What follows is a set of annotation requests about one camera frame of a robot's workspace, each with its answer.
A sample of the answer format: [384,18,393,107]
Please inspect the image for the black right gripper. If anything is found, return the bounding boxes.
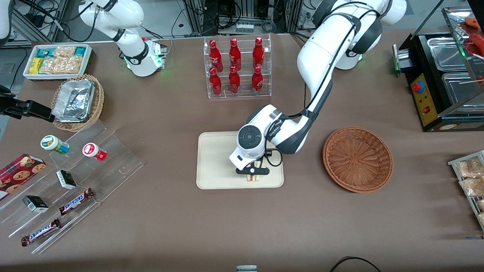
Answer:
[0,85,55,123]

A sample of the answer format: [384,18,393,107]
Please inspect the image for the triangular sandwich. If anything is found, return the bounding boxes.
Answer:
[246,160,264,183]

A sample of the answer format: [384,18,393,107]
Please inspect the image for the aluminium foil tray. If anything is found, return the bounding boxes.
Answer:
[52,79,95,122]

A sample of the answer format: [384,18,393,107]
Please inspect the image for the cream rectangular tray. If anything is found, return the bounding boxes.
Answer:
[196,130,284,190]

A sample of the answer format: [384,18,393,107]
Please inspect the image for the light wicker basket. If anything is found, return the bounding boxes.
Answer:
[51,74,105,132]

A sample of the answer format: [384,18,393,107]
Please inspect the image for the round brown wicker basket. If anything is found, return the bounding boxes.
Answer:
[323,126,394,193]

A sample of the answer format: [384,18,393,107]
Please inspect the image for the tray of packaged snacks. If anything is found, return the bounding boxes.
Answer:
[448,150,484,232]

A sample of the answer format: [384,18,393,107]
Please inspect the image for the green lid snack cup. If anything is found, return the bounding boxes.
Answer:
[40,135,70,155]

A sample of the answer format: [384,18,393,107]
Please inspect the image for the clear bag of crackers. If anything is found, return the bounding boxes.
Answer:
[57,56,82,74]
[53,46,76,58]
[39,57,61,74]

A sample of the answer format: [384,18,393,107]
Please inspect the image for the red lid snack cup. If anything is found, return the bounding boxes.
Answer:
[82,143,107,162]

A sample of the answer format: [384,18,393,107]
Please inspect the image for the red chocolate cookie box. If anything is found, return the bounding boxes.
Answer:
[0,153,47,202]

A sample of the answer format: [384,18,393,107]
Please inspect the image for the white plastic snack bin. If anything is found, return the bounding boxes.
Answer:
[23,44,93,81]

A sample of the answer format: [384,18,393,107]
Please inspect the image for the small black box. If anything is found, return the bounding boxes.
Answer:
[22,195,50,213]
[56,170,78,190]

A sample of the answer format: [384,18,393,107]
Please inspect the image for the clear acrylic bottle rack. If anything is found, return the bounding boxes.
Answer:
[203,33,272,99]

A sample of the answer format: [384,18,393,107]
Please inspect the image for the clear acrylic stepped shelf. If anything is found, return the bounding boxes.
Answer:
[0,119,144,255]

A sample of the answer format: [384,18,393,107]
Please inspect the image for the red cola bottle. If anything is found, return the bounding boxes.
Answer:
[209,40,223,72]
[251,66,264,93]
[229,38,242,71]
[209,67,222,96]
[228,65,241,94]
[253,37,265,70]

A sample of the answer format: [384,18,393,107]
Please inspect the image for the Snickers chocolate bar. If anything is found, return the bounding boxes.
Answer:
[59,188,95,216]
[21,218,62,247]

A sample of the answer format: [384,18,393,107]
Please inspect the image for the black hot food warmer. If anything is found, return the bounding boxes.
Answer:
[392,5,484,133]

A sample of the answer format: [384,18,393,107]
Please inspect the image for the steel food pan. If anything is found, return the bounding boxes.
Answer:
[427,36,469,72]
[441,71,484,107]

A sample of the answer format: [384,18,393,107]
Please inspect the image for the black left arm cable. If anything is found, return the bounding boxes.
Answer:
[264,2,380,167]

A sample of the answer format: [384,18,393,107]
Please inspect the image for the black looped cable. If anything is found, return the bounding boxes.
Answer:
[329,257,383,272]

